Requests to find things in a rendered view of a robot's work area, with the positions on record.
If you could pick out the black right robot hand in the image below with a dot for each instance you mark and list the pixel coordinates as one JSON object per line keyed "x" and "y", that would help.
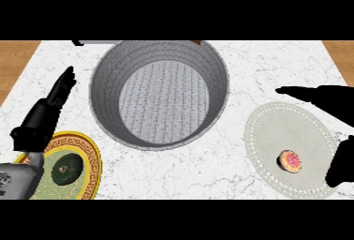
{"x": 335, "y": 100}

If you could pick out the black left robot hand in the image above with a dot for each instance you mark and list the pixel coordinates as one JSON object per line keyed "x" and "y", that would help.
{"x": 38, "y": 120}

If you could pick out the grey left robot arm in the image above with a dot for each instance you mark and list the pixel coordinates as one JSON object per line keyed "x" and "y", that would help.
{"x": 18, "y": 179}

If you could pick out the pale round placemat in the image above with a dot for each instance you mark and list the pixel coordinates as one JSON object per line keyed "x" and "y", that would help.
{"x": 289, "y": 150}

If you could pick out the grey woven basket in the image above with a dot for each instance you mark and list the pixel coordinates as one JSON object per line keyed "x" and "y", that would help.
{"x": 159, "y": 95}

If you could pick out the dark green avocado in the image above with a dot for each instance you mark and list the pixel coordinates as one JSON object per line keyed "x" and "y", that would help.
{"x": 66, "y": 169}

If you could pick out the yellow patterned plate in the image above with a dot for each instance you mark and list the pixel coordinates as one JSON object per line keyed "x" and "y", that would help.
{"x": 87, "y": 165}

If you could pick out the grey flat object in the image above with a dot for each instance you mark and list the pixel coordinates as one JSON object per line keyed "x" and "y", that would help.
{"x": 103, "y": 42}

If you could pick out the brown object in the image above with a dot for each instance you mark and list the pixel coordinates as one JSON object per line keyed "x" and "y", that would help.
{"x": 196, "y": 42}

